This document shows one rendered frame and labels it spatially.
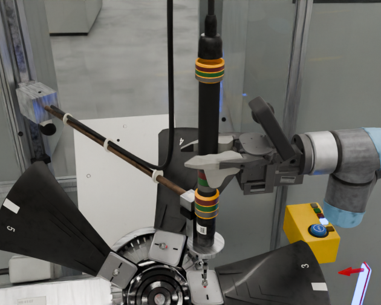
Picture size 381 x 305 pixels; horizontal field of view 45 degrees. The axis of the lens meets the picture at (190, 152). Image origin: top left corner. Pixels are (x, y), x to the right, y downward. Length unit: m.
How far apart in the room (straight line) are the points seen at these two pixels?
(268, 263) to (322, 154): 0.33
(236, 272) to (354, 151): 0.36
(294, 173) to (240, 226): 1.04
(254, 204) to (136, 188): 0.71
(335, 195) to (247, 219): 0.97
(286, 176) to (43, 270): 0.59
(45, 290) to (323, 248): 0.71
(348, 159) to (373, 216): 1.24
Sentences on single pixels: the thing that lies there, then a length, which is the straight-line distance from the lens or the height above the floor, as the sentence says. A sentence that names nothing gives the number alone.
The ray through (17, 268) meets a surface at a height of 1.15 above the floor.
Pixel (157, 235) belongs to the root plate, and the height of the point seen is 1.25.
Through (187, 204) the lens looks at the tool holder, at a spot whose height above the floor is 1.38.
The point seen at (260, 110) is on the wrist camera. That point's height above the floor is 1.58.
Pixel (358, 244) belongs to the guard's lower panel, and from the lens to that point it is 2.12.
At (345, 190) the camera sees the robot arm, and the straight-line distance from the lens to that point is 0.86.
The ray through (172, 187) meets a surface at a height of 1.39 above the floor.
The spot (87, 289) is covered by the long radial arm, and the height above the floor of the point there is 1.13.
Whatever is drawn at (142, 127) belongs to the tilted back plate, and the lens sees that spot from 1.19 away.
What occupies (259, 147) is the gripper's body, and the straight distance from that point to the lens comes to 0.76.
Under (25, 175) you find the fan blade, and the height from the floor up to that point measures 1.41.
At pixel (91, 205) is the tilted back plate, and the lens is 1.17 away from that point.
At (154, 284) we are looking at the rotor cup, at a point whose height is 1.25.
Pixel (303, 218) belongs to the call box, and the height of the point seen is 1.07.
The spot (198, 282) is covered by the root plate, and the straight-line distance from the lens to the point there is 0.97.
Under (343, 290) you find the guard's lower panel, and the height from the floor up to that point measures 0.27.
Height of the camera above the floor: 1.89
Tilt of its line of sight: 31 degrees down
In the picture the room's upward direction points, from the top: straight up
